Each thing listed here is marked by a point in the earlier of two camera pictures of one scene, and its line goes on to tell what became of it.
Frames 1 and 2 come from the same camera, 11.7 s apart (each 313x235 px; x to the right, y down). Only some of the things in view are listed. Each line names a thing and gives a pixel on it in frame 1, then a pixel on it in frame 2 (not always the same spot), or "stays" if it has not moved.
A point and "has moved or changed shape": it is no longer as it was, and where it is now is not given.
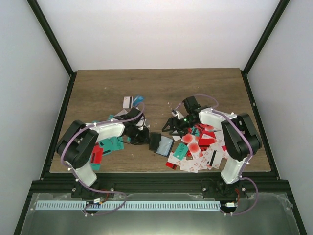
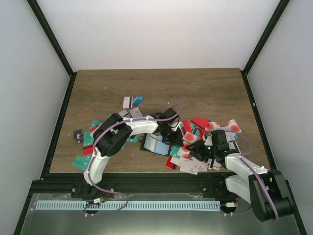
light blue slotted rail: x=127 y=205 stays
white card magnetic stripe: x=127 y=102 stays
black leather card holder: x=160 y=144 has moved or changed shape
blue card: x=137 y=100 stays
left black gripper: x=145 y=138 -> x=175 y=141
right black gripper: x=171 y=121 -> x=197 y=150
